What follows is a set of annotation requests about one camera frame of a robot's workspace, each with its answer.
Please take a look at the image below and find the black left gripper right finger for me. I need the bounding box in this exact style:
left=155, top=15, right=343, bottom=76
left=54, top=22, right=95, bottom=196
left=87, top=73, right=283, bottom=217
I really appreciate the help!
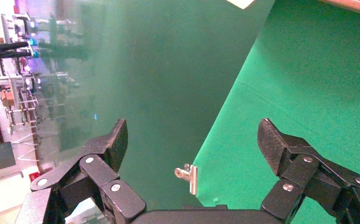
left=256, top=118, right=360, bottom=224

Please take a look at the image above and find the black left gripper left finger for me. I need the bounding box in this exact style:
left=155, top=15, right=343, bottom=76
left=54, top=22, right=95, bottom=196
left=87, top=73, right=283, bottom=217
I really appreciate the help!
left=14, top=119, right=147, bottom=224

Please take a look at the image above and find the green table cloth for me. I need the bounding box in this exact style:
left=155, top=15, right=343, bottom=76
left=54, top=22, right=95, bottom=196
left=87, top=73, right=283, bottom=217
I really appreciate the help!
left=193, top=0, right=360, bottom=224

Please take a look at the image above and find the silver metal binder clip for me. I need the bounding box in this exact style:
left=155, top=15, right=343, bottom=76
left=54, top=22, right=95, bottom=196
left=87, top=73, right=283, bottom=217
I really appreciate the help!
left=174, top=163, right=199, bottom=196

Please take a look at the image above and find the metal storage shelving rack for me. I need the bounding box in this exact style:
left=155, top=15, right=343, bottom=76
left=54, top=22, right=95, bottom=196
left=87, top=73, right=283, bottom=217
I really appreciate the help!
left=0, top=12, right=76, bottom=163

